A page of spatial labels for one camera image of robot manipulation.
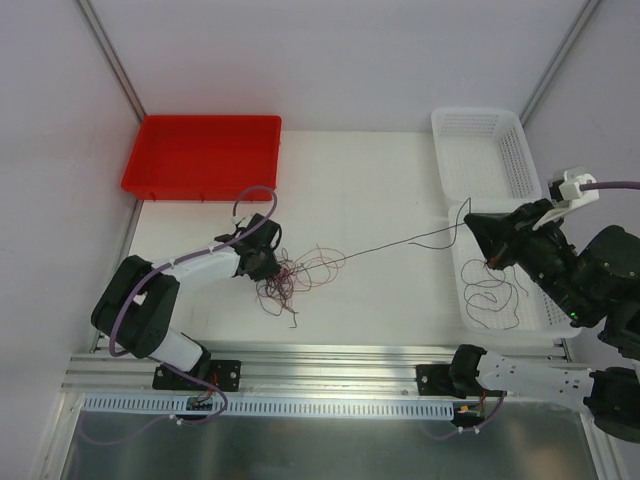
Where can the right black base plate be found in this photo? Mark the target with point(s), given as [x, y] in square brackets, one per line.
[433, 380]

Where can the white slotted cable duct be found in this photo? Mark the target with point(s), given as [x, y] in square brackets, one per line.
[270, 407]

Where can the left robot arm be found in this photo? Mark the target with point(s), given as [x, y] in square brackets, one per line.
[138, 306]

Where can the red plastic tray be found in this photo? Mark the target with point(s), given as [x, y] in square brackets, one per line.
[202, 157]

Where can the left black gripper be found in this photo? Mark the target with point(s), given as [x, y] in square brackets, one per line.
[261, 265]

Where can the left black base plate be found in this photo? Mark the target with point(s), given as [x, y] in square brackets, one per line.
[224, 374]

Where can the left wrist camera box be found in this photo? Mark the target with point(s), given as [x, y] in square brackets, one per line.
[242, 222]

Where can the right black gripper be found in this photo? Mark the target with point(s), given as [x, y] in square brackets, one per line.
[516, 239]

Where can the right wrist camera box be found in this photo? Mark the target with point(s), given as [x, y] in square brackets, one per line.
[567, 196]

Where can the far white perforated basket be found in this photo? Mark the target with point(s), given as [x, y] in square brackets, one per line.
[483, 154]

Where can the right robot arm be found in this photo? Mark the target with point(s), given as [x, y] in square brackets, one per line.
[597, 291]

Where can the white perforated basket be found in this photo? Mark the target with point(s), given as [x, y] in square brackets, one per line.
[483, 154]
[502, 303]

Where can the dark wire being pulled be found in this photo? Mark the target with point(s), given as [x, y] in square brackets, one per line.
[464, 208]

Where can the near white perforated basket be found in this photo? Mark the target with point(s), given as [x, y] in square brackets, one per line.
[502, 303]

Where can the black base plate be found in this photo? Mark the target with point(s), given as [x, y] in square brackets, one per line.
[433, 380]
[224, 374]

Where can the aluminium mounting rail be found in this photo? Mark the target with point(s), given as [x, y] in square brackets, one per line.
[278, 370]

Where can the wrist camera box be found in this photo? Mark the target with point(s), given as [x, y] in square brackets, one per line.
[567, 196]
[242, 222]

